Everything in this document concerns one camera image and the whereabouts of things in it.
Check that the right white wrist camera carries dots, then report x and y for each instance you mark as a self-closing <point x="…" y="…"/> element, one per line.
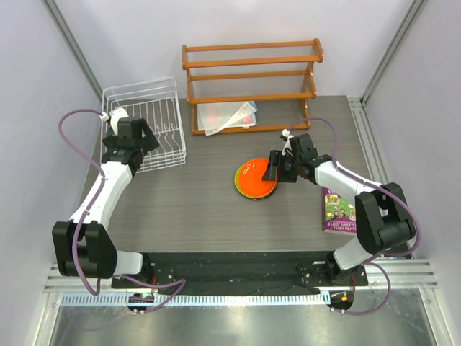
<point x="286" y="136"/>

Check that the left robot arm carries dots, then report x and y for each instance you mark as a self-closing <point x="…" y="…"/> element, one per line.
<point x="82" y="244"/>

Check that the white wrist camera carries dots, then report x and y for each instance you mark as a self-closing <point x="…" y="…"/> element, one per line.
<point x="286" y="136"/>
<point x="113" y="118"/>

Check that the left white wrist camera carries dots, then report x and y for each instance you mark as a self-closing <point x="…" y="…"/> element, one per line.
<point x="113" y="118"/>

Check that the green plate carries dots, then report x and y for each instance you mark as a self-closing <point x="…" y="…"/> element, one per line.
<point x="236" y="181"/>

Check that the orange plate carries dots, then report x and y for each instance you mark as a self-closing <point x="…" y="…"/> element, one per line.
<point x="251" y="177"/>

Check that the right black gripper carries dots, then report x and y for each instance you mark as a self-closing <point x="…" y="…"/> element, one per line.
<point x="276" y="158"/>

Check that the white wire dish rack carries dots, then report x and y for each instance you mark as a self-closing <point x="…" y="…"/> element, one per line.
<point x="157" y="102"/>

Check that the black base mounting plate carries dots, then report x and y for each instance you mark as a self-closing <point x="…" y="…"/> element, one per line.
<point x="248" y="273"/>

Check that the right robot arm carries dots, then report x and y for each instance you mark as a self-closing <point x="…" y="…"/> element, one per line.
<point x="383" y="220"/>

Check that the slotted cable duct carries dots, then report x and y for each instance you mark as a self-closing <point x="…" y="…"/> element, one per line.
<point x="131" y="299"/>

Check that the purple treehouse book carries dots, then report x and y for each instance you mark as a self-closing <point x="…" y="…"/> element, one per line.
<point x="339" y="215"/>

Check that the clear plastic document sleeve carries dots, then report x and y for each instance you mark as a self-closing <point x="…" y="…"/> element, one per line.
<point x="213" y="118"/>

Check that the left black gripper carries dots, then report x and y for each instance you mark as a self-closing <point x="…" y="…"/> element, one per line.
<point x="148" y="141"/>

